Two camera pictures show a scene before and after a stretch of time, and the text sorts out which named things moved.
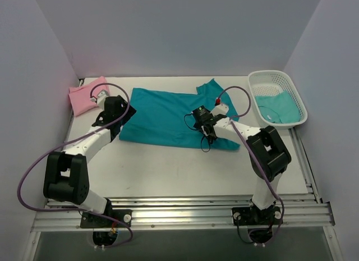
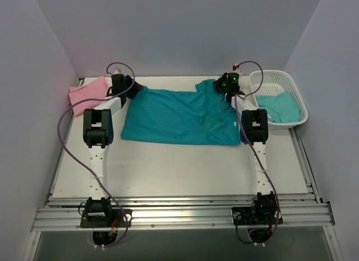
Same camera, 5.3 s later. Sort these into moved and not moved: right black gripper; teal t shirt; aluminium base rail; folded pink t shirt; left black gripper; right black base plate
Moved: left black gripper; right black gripper
Not moved: right black base plate; folded pink t shirt; teal t shirt; aluminium base rail
